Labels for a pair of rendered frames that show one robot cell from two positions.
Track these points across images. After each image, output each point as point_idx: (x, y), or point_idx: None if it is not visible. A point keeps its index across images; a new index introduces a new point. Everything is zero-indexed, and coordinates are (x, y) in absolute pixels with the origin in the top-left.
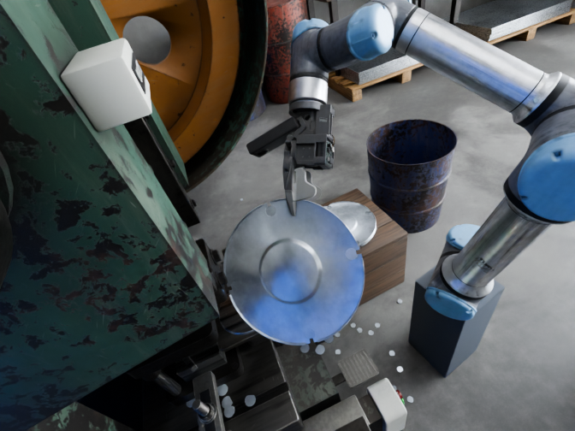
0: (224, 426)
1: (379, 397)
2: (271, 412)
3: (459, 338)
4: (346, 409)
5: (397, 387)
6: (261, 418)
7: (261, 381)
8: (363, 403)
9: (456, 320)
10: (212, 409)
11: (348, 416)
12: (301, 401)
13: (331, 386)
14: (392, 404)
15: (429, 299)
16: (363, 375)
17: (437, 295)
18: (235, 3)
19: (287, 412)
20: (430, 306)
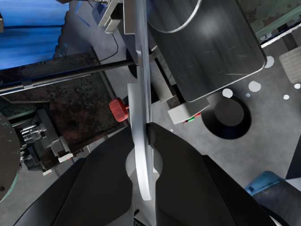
0: (121, 7)
1: (177, 110)
2: (134, 44)
3: (290, 162)
4: (164, 89)
5: (297, 89)
6: (131, 36)
7: (147, 28)
8: (174, 99)
9: (293, 173)
10: (105, 2)
11: (161, 91)
12: (162, 58)
13: (174, 80)
14: (174, 117)
15: (259, 177)
16: (290, 68)
17: (252, 187)
18: None
19: (137, 56)
20: (264, 171)
